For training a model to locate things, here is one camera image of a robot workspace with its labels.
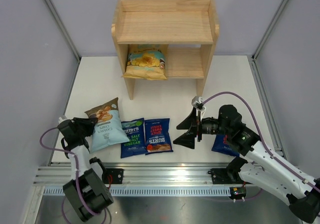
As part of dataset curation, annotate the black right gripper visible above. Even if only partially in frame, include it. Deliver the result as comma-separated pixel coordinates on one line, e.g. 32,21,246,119
174,106,232,149

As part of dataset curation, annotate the light blue cassava chips bag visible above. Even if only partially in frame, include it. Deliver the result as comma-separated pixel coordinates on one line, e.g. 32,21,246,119
85,97,129,152

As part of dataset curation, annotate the blue Burts sea salt bag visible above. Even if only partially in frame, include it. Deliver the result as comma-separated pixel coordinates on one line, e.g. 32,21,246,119
120,118,147,159

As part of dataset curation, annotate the tan kettle cooked chips bag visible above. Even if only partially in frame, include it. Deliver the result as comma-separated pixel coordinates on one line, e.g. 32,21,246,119
123,44,169,80

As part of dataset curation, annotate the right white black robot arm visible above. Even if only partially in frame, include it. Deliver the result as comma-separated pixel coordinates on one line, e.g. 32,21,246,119
174,105,320,224

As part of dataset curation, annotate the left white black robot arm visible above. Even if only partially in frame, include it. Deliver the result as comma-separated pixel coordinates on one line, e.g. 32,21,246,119
57,116,114,222

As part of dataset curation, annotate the wooden two-tier shelf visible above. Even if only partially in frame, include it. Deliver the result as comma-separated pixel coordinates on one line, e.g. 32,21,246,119
111,0,220,96

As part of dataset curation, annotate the blue Burts chilli bag centre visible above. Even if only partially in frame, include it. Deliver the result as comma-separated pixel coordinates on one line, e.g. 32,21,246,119
144,118,173,155

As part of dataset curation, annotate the blue burts chilli bag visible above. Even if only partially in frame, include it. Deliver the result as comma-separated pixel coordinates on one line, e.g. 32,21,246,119
211,135,240,157
144,118,173,155

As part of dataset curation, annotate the blue Burts chilli bag right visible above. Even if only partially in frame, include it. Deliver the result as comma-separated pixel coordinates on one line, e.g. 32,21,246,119
211,135,240,157

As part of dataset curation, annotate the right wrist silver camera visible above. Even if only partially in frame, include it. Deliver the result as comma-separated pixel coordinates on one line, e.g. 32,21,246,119
191,96,206,120

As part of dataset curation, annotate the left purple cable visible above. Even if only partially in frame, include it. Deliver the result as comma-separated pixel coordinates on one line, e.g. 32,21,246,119
39,126,108,224

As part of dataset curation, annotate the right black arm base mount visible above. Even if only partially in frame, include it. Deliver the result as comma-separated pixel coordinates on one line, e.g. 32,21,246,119
207,168,245,185

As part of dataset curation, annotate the aluminium rail frame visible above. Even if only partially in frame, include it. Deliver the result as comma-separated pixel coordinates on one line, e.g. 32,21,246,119
33,163,227,186

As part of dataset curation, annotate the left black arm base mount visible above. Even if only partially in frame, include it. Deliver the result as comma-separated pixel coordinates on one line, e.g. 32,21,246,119
102,168,124,185

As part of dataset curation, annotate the white slotted cable duct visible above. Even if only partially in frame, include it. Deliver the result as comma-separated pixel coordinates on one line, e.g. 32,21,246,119
43,186,232,197

